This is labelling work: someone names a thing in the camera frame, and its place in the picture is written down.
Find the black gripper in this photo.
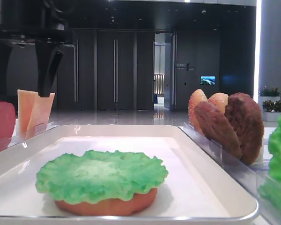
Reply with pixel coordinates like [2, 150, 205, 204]
[0, 0, 75, 103]

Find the red tomato slice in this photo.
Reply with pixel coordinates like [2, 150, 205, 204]
[0, 101, 16, 139]

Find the green lettuce leaf on tray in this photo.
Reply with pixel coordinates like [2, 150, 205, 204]
[36, 150, 168, 204]

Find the brown meat patty left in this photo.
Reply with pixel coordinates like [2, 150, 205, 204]
[194, 101, 242, 159]

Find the brown meat patty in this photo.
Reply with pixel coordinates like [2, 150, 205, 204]
[224, 92, 264, 165]
[194, 101, 242, 159]

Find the brown meat patty right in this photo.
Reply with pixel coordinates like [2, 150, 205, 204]
[224, 92, 264, 165]

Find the green lettuce leaf in rack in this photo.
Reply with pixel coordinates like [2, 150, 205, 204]
[258, 115, 281, 218]

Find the sesame bun left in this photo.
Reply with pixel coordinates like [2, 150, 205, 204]
[188, 89, 209, 134]

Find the sesame bun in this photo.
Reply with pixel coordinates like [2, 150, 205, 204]
[208, 92, 229, 113]
[188, 89, 209, 134]

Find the bun bottom on tray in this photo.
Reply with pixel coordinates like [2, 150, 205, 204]
[55, 188, 157, 216]

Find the sesame bun right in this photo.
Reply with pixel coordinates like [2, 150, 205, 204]
[208, 92, 229, 113]

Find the white metal tray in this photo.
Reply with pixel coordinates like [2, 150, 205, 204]
[0, 125, 259, 225]

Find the potted plants planter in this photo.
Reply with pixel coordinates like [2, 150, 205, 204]
[258, 86, 281, 122]

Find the clear left long rail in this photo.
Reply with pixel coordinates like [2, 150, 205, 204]
[0, 122, 56, 152]

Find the clear long rail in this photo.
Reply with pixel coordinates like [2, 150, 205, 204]
[0, 122, 56, 152]
[183, 122, 281, 225]

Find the wall screen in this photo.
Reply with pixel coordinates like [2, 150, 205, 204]
[200, 76, 215, 86]

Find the clear right long rail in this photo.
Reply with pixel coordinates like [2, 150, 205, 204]
[183, 122, 281, 225]

